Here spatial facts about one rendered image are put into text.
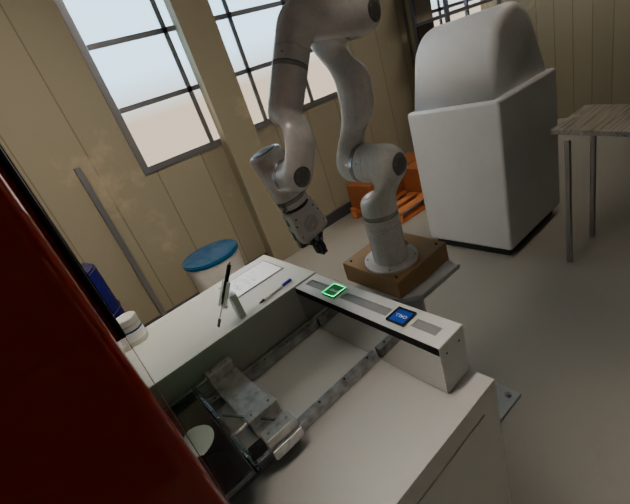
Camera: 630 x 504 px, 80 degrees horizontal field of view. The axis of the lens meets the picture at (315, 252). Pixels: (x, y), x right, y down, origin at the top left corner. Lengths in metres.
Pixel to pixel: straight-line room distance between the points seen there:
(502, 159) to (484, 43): 0.68
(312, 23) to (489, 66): 1.74
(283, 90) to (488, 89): 1.84
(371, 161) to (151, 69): 2.56
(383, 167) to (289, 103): 0.33
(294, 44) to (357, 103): 0.25
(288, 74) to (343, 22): 0.19
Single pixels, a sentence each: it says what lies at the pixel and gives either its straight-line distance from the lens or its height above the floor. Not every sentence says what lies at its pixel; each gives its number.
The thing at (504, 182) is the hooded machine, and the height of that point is 0.58.
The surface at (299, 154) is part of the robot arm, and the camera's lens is 0.88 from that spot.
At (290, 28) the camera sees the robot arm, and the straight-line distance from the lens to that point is 1.01.
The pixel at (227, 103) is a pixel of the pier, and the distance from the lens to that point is 3.47.
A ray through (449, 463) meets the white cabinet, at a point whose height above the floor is 0.76.
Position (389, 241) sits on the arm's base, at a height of 1.00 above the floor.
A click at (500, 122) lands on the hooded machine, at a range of 2.60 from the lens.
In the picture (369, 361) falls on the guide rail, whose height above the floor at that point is 0.84.
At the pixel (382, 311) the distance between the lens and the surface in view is 1.02.
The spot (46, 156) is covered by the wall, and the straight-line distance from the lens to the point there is 3.28.
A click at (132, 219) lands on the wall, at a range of 3.35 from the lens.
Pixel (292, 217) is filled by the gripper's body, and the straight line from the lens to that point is 0.98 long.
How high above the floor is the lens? 1.56
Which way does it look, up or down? 25 degrees down
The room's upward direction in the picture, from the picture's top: 19 degrees counter-clockwise
